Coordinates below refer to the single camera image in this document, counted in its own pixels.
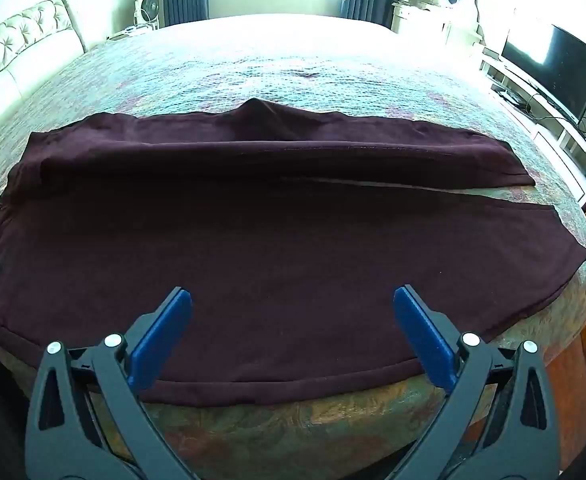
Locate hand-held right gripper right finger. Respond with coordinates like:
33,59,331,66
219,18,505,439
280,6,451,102
375,285,561,480

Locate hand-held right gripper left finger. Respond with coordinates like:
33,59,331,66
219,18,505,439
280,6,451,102
24,286,209,480

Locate dark maroon pants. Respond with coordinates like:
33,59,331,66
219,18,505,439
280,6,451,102
0,99,586,407

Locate cream tufted headboard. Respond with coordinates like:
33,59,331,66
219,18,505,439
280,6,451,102
0,0,86,106

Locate white television stand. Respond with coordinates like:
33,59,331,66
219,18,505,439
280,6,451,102
480,47,586,201

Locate floral bedspread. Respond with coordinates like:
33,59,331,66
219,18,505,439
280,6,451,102
0,14,586,480

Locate black television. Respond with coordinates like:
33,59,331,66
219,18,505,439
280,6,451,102
500,22,586,121

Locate white fan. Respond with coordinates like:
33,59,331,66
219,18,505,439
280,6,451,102
136,0,163,28

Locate white vanity with oval mirror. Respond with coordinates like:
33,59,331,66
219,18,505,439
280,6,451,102
390,0,486,46

